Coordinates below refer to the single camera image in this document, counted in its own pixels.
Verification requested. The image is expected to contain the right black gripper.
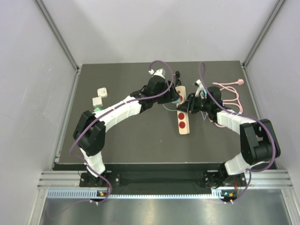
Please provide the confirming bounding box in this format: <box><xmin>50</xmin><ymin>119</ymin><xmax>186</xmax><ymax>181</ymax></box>
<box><xmin>177</xmin><ymin>93</ymin><xmax>212</xmax><ymax>114</ymax></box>

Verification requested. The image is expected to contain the beige wooden power strip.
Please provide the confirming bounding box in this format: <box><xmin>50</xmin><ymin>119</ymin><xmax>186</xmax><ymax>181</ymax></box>
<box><xmin>175</xmin><ymin>86</ymin><xmax>190</xmax><ymax>135</ymax></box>

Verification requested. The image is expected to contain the white square plug adapter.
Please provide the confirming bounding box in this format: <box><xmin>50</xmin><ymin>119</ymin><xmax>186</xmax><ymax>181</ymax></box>
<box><xmin>97</xmin><ymin>87</ymin><xmax>108</xmax><ymax>98</ymax></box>

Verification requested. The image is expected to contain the green plug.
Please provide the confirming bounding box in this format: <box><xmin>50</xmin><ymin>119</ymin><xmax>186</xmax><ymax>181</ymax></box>
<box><xmin>94</xmin><ymin>106</ymin><xmax>103</xmax><ymax>113</ymax></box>

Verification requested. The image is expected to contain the white cube charger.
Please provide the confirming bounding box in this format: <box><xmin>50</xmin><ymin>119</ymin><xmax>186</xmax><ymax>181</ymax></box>
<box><xmin>92</xmin><ymin>97</ymin><xmax>103</xmax><ymax>108</ymax></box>

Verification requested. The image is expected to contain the teal plug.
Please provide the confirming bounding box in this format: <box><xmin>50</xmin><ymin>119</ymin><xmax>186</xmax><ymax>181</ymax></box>
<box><xmin>172</xmin><ymin>98</ymin><xmax>181</xmax><ymax>104</ymax></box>

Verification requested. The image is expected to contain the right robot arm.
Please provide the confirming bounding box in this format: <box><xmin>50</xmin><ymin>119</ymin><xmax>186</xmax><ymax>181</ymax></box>
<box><xmin>177</xmin><ymin>86</ymin><xmax>281</xmax><ymax>186</ymax></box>

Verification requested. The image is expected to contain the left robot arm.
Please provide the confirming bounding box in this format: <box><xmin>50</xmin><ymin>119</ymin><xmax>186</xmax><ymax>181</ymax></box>
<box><xmin>70</xmin><ymin>75</ymin><xmax>180</xmax><ymax>186</ymax></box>

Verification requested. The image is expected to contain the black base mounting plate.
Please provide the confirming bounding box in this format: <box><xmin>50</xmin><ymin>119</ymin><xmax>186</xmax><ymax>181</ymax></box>
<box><xmin>80</xmin><ymin>163</ymin><xmax>246</xmax><ymax>194</ymax></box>

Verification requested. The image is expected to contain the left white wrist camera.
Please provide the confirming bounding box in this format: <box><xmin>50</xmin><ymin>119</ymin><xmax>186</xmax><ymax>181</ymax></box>
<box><xmin>148</xmin><ymin>68</ymin><xmax>165</xmax><ymax>79</ymax></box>

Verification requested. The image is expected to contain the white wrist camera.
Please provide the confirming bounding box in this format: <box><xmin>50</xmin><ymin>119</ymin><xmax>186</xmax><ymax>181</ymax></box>
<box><xmin>148</xmin><ymin>68</ymin><xmax>165</xmax><ymax>79</ymax></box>
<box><xmin>194</xmin><ymin>79</ymin><xmax>205</xmax><ymax>97</ymax></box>

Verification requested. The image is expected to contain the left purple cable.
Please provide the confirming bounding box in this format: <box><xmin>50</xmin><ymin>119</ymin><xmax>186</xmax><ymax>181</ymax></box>
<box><xmin>68</xmin><ymin>60</ymin><xmax>174</xmax><ymax>179</ymax></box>

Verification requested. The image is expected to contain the purple cable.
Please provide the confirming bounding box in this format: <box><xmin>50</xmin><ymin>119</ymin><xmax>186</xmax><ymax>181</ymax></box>
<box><xmin>68</xmin><ymin>60</ymin><xmax>174</xmax><ymax>179</ymax></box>
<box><xmin>198</xmin><ymin>61</ymin><xmax>277</xmax><ymax>173</ymax></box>

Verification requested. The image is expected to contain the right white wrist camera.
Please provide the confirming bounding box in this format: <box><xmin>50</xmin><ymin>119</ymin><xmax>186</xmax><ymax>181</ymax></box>
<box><xmin>194</xmin><ymin>79</ymin><xmax>205</xmax><ymax>97</ymax></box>

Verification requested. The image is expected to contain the black power cord with plug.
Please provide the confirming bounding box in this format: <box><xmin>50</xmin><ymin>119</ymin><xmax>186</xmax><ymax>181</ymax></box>
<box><xmin>173</xmin><ymin>70</ymin><xmax>183</xmax><ymax>86</ymax></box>

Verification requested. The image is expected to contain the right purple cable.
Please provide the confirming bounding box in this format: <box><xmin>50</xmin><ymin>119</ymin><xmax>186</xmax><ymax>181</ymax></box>
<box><xmin>198</xmin><ymin>61</ymin><xmax>277</xmax><ymax>173</ymax></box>

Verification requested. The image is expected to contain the pink power cord with plug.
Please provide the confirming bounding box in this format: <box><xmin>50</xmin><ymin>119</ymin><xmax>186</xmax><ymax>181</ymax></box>
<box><xmin>211</xmin><ymin>78</ymin><xmax>245</xmax><ymax>128</ymax></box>

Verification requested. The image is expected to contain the slotted grey cable duct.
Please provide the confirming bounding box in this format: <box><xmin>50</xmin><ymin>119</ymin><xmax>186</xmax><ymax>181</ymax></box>
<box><xmin>46</xmin><ymin>189</ymin><xmax>236</xmax><ymax>199</ymax></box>

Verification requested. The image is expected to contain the aluminium frame rail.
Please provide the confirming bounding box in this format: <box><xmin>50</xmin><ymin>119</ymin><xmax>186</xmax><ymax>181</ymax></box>
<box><xmin>33</xmin><ymin>0</ymin><xmax>80</xmax><ymax>72</ymax></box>

